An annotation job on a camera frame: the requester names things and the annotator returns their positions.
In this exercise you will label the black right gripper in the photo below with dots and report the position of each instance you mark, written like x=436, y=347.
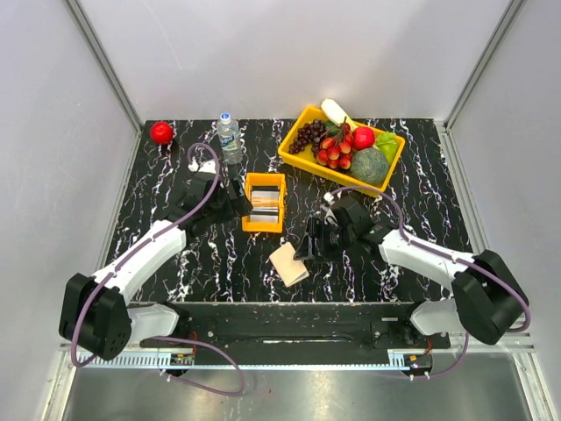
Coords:
x=316, y=229

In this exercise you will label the large yellow fruit tray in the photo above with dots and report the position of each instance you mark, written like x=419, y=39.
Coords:
x=306, y=160

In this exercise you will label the purple grape bunch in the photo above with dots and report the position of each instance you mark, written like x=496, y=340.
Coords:
x=311, y=134

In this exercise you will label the green netted melon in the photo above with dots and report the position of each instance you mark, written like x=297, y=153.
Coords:
x=370, y=166

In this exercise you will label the red apple in tray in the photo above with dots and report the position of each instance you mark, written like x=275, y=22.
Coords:
x=363, y=138

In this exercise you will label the aluminium frame rail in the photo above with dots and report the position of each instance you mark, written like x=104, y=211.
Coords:
x=88, y=32

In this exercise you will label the green leafy vegetable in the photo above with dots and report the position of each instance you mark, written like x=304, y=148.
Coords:
x=388, y=144

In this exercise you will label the beige leather card holder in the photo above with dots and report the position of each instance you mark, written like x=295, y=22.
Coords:
x=290, y=270

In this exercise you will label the clear plastic water bottle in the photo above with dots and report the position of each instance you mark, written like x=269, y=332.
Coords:
x=229, y=138

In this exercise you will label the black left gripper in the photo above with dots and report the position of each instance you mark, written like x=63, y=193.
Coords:
x=242, y=206

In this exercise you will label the credit card stack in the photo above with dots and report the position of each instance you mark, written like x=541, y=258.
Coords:
x=265, y=202

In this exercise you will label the red cherry bunch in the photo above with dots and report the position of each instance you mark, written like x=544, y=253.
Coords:
x=336, y=148

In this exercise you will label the white radish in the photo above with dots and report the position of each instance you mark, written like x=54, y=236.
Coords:
x=334, y=112

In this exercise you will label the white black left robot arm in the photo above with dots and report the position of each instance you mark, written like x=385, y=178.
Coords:
x=96, y=313

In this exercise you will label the red apple on table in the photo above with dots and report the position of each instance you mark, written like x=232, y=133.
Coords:
x=161, y=133

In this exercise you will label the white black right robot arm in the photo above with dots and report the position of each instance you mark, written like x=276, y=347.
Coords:
x=485, y=299

